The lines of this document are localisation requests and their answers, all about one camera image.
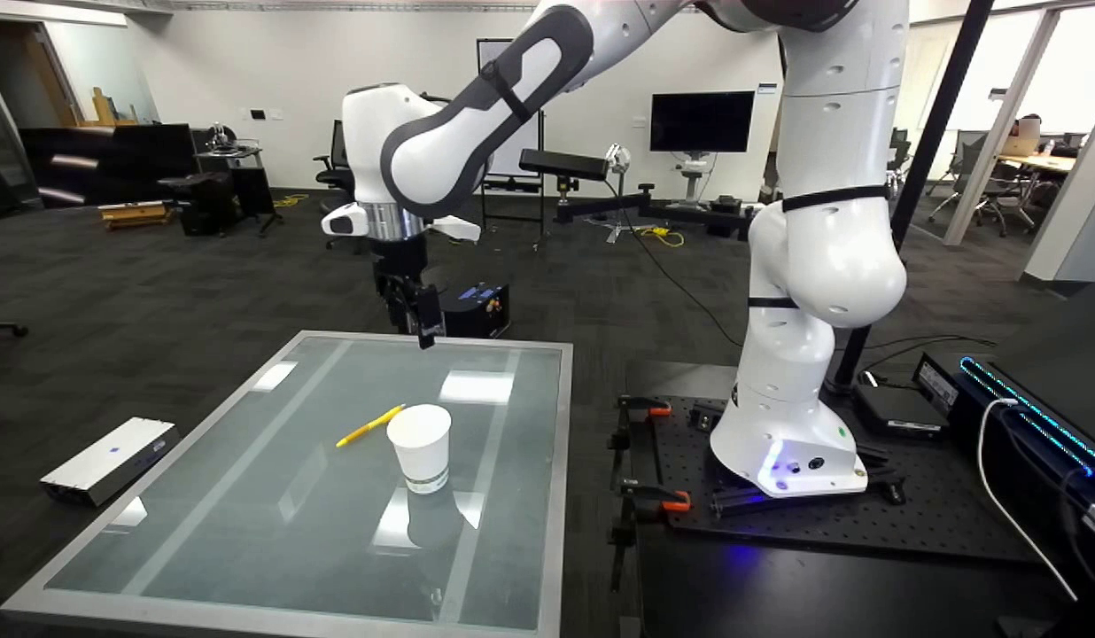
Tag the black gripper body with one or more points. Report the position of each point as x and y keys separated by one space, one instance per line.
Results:
x=402 y=271

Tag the yellow pen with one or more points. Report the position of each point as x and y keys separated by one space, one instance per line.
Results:
x=370 y=426

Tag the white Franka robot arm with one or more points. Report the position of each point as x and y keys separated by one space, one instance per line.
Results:
x=823 y=258

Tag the white paper cup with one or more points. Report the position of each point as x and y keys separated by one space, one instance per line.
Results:
x=419 y=449

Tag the black box with blue light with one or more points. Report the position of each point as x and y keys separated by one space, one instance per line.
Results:
x=477 y=307

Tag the whiteboard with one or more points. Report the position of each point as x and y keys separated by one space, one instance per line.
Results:
x=513 y=128

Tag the orange black bar clamp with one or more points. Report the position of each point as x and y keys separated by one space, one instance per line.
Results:
x=655 y=503
x=639 y=411

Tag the glass top table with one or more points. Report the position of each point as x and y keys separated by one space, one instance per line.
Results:
x=274 y=534

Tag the black cabinet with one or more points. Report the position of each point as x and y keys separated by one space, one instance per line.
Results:
x=108 y=160

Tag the flat black device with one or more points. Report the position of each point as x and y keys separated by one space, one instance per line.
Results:
x=900 y=410

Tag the black slanted pole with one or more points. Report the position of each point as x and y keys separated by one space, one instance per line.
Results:
x=923 y=154

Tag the black case with blue strip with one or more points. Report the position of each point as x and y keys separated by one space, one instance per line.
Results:
x=1044 y=426

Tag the seated person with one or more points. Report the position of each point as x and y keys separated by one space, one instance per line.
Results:
x=1025 y=133

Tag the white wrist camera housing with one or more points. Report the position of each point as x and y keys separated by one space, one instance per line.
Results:
x=379 y=219

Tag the black camera on tripod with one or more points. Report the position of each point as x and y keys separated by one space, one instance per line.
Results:
x=565 y=165

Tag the black wall monitor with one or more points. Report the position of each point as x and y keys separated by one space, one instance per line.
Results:
x=702 y=121

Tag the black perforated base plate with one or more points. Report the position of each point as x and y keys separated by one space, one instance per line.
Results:
x=923 y=509

